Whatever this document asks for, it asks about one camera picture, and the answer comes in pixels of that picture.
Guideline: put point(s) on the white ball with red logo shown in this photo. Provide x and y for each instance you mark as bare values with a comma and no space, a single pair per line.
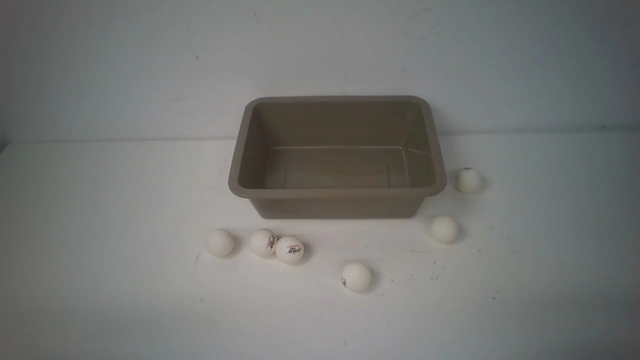
289,249

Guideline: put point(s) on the white ball with side logo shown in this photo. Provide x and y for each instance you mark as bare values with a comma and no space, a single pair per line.
262,242

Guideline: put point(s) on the white ping-pong ball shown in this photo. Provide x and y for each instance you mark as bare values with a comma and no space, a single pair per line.
468,180
220,243
444,229
356,277

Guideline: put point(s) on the taupe plastic bin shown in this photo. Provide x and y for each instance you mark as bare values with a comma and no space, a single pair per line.
337,157

